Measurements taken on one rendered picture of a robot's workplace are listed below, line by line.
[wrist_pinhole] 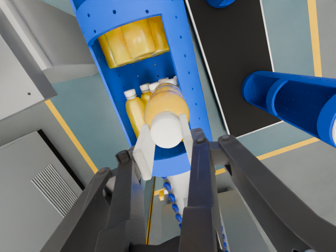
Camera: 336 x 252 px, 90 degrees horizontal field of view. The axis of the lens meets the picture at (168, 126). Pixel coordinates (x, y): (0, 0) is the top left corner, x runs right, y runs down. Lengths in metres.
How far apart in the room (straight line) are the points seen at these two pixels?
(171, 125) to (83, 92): 1.69
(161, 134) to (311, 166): 2.46
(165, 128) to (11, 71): 0.63
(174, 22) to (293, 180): 2.39
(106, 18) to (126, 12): 0.04
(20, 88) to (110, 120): 1.19
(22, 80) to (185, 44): 0.53
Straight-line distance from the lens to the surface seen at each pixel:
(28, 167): 1.93
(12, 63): 0.74
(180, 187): 0.95
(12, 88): 0.76
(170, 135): 0.20
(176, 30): 0.45
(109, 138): 1.92
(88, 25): 0.48
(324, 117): 0.94
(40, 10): 1.02
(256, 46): 1.65
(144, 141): 0.16
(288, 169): 2.47
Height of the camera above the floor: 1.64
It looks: 69 degrees down
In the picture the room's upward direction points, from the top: 180 degrees clockwise
